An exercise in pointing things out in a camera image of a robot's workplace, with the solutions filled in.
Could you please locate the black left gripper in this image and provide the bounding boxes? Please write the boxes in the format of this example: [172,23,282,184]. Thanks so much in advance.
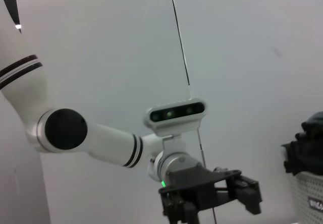
[158,165,263,224]

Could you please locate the white perforated storage box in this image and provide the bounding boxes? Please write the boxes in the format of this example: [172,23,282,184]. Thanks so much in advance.
[281,143,323,224]

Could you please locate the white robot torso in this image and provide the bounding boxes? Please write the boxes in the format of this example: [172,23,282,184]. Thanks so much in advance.
[0,90,51,224]

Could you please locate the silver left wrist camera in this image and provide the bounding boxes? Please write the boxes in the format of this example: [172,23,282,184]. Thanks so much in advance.
[143,98,208,137]

